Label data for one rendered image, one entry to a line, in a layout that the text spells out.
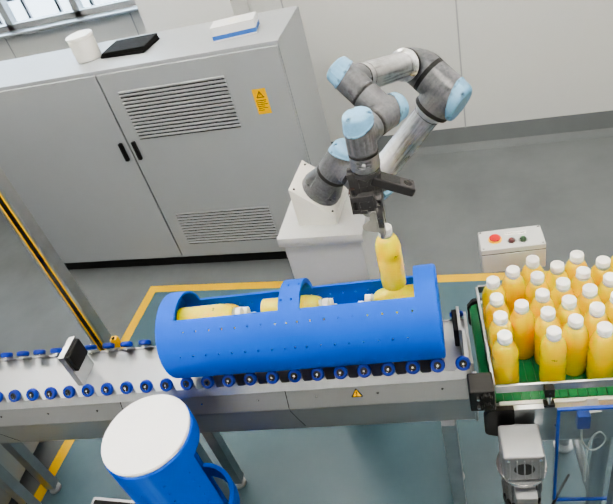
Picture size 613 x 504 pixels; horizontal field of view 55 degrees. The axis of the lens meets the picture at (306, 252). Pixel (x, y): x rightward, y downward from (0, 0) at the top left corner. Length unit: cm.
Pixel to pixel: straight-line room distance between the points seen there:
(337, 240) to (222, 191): 166
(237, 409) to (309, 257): 60
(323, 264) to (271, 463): 113
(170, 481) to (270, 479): 109
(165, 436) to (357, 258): 90
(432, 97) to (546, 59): 267
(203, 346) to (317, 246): 59
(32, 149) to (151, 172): 78
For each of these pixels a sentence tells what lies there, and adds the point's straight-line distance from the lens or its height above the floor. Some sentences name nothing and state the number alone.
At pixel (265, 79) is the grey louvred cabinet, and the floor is 126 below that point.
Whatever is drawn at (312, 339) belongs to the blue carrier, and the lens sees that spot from 173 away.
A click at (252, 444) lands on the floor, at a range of 302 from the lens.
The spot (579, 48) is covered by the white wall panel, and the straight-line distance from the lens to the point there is 445.
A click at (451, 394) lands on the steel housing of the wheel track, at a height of 86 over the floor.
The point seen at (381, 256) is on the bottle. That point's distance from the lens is 162.
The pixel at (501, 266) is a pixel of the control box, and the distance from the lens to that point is 205.
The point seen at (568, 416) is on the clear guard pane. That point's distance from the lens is 181.
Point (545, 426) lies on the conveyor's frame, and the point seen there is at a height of 81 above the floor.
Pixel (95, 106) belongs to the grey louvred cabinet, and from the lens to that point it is 367.
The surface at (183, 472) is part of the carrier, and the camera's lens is 186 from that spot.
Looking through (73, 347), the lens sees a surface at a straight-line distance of 225.
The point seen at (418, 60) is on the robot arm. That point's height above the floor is 171.
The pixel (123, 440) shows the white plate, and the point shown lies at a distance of 191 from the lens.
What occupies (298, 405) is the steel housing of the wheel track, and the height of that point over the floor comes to 85.
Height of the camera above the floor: 240
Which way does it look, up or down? 38 degrees down
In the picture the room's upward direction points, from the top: 17 degrees counter-clockwise
